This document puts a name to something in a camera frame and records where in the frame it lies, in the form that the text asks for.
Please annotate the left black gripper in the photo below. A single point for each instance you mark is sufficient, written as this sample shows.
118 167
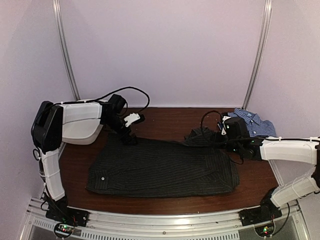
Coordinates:
126 140

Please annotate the aluminium frame post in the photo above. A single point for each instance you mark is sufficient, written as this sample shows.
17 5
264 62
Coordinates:
262 40
64 49

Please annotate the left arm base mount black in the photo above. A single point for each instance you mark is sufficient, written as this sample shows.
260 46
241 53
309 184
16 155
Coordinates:
59 211

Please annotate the blue checked shirt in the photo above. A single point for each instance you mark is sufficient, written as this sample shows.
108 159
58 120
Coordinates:
254 125

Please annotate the left aluminium frame post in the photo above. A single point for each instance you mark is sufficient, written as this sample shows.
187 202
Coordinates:
64 49

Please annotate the white plastic basin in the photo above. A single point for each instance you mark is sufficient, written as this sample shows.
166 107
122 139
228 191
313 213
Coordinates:
81 132

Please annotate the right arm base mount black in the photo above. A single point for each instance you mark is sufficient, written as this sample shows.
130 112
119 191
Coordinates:
266 212

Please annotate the circuit board with leds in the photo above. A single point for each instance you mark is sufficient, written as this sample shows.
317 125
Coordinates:
264 230
62 230

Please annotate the right aluminium frame post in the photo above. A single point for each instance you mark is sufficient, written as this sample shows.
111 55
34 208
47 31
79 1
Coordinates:
262 40

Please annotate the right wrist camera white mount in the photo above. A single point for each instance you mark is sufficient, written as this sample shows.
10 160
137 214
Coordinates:
223 126

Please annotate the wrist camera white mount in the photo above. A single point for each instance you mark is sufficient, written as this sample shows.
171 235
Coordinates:
134 118
223 126

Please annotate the left circuit board with leds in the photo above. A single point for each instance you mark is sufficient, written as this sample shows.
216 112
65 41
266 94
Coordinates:
62 230

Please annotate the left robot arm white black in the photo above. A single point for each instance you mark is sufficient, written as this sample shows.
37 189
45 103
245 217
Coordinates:
46 132

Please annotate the black pinstriped long sleeve shirt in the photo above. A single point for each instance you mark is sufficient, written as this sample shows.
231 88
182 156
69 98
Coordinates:
163 169

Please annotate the front aluminium rail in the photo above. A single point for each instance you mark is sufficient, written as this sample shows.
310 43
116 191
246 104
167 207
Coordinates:
221 225

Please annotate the right circuit board with leds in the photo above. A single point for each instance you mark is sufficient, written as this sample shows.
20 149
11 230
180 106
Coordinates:
264 230

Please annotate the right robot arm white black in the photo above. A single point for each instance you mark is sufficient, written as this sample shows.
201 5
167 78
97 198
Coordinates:
268 148

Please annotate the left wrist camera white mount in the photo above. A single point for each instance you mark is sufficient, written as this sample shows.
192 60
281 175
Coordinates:
134 118

